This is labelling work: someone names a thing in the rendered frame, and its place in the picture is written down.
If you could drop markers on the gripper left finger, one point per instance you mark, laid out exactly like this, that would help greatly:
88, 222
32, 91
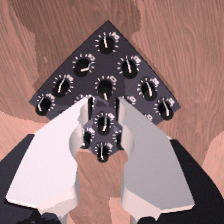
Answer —
39, 174

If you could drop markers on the black knob box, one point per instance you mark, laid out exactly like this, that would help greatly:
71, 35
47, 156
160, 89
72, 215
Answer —
100, 76

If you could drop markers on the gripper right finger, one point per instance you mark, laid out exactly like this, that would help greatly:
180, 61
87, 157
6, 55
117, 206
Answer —
161, 179

